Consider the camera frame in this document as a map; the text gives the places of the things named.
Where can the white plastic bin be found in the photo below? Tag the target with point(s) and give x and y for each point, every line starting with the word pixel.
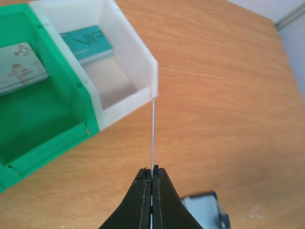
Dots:
pixel 118 84

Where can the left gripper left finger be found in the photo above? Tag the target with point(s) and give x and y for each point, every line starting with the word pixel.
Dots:
pixel 134 212

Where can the green plastic bin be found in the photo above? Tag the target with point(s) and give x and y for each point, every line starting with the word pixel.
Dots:
pixel 44 120

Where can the grey floral card stack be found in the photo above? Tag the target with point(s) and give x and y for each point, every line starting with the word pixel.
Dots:
pixel 19 67

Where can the blue card holder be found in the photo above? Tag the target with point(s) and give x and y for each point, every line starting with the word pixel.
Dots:
pixel 206 210

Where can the teal credit card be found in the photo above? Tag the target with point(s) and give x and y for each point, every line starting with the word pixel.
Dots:
pixel 153 133

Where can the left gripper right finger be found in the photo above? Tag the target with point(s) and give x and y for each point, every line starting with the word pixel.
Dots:
pixel 168 211

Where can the right frame post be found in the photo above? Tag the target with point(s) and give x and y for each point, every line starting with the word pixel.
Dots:
pixel 291 17

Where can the teal VIP card stack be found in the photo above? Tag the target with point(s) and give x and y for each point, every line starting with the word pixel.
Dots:
pixel 88 44

